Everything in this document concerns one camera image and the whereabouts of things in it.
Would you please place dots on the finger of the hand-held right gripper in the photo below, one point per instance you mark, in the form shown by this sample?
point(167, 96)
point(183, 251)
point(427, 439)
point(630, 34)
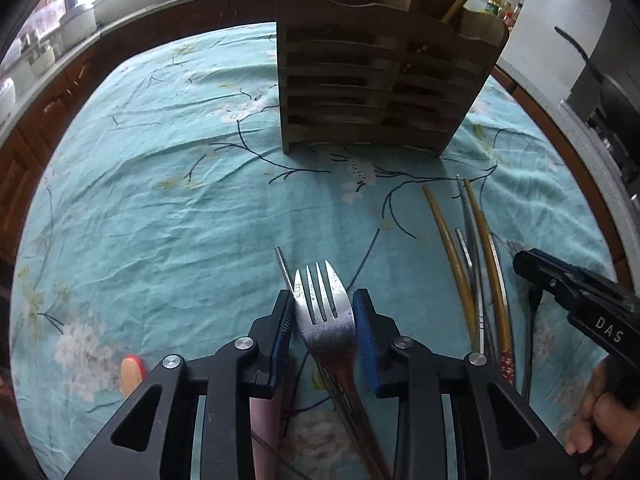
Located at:
point(542, 272)

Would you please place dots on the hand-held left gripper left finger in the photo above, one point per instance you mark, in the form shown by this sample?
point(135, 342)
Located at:
point(282, 340)

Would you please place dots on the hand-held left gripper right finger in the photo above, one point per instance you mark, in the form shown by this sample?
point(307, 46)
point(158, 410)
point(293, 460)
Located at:
point(365, 345)

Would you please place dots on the metal fork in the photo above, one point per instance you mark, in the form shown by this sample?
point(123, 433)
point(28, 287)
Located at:
point(327, 332)

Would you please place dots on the yellow chopstick with floral end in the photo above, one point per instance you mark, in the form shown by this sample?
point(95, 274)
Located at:
point(492, 260)

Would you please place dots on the wooden slatted utensil holder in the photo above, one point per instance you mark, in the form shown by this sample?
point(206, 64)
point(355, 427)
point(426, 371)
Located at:
point(340, 85)

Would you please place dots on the person's right hand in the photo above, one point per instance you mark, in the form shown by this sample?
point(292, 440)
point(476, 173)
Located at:
point(607, 425)

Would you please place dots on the wooden spoon with red edge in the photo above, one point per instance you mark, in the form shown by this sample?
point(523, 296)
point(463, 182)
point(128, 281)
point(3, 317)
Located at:
point(131, 375)

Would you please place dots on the black pan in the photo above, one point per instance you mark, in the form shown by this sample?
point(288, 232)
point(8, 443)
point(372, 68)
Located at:
point(620, 97)

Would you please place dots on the grey range hood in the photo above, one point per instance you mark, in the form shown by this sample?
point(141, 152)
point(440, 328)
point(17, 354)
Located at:
point(620, 20)

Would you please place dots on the row of condiment bottles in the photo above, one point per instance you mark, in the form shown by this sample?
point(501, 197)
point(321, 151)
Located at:
point(496, 9)

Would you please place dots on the small white electric pot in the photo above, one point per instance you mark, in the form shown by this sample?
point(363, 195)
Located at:
point(39, 57)

